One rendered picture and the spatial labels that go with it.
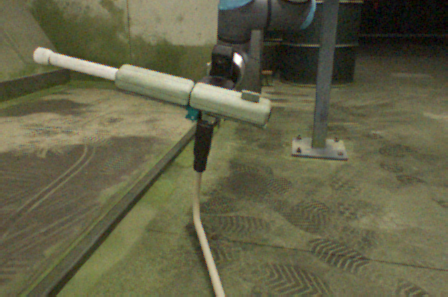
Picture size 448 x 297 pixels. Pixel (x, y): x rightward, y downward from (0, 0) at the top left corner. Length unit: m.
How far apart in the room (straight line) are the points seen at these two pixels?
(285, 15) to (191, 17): 1.37
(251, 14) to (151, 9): 1.48
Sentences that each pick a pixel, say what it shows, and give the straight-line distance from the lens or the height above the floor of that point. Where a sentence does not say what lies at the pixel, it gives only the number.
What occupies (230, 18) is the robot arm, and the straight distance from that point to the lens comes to 0.90.
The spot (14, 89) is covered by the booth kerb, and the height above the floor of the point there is 0.11.
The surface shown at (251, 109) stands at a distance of 0.66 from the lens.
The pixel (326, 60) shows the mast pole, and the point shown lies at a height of 0.35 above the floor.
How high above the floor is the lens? 0.50
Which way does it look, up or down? 17 degrees down
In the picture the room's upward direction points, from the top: straight up
